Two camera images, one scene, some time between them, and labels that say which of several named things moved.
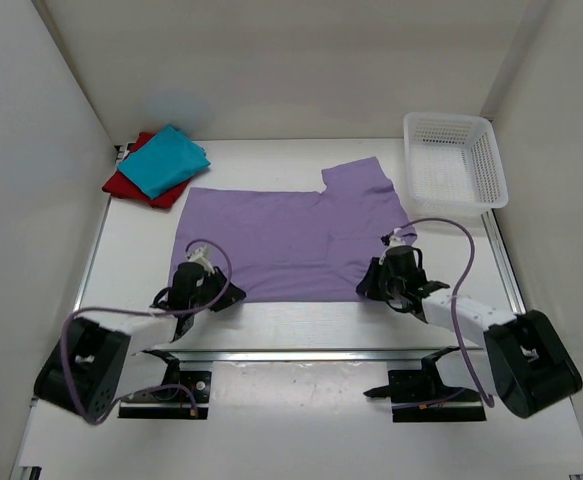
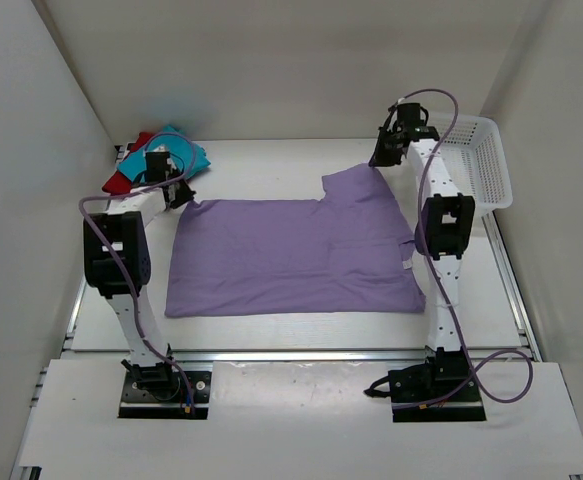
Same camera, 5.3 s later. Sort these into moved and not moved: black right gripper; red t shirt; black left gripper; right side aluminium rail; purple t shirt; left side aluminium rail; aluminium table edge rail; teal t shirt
Moved: black right gripper; black left gripper; purple t shirt
Not moved: left side aluminium rail; red t shirt; right side aluminium rail; aluminium table edge rail; teal t shirt
